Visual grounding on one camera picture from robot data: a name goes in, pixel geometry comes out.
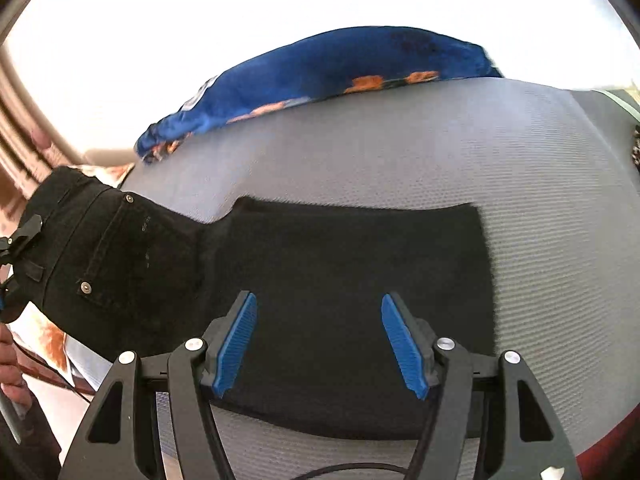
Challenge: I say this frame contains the black pants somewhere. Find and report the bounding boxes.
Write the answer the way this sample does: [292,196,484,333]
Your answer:
[14,168,495,440]

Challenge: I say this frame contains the person's left hand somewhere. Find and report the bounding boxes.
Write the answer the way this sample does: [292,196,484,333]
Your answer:
[0,323,32,411]

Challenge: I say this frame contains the cream floral pillow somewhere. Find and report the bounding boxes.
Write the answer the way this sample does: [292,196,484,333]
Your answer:
[10,162,134,384]

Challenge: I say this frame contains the patterned curtain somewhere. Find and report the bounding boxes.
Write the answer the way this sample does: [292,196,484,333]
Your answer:
[0,47,82,234]

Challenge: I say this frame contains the grey mesh mattress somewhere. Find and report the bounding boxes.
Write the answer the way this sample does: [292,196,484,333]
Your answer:
[124,79,639,479]

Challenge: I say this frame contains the beige black knitted cloth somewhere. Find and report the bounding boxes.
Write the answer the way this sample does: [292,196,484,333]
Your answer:
[631,125,640,172]

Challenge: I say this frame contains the blue floral pillow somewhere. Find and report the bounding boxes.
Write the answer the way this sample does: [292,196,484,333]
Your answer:
[134,26,501,162]

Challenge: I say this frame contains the black cable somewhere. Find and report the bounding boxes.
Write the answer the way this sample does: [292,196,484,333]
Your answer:
[290,398,442,480]

